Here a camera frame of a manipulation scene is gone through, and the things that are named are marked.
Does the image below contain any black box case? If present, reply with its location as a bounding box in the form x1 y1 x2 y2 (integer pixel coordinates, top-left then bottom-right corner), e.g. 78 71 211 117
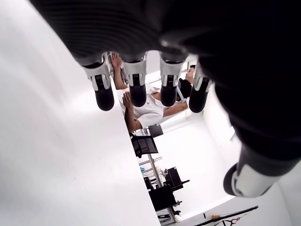
148 185 183 212

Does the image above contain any black equipment on stand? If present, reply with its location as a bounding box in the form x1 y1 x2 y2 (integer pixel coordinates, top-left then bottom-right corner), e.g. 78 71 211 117
163 166 190 192

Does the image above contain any black tripod bar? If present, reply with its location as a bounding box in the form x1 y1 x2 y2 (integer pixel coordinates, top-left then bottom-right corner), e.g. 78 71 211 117
203 205 259 226

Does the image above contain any aluminium frame rack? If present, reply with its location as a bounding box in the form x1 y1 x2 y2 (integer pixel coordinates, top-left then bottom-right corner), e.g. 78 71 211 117
137 153 166 189

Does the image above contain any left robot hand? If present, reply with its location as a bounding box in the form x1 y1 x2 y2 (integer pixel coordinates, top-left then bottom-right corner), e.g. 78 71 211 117
29 0 301 198

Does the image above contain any person in white shirt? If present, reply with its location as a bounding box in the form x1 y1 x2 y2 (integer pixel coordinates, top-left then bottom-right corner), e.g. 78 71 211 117
110 51 165 132

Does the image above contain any black mesh office chair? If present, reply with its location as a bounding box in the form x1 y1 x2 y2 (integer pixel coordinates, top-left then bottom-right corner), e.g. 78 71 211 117
129 131 159 158

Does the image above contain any person in black shirt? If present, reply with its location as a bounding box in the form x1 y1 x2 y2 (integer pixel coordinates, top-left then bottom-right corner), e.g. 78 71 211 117
162 65 198 117

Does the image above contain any black flat panel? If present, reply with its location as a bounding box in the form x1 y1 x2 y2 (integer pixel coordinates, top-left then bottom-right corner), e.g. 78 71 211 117
147 124 164 138

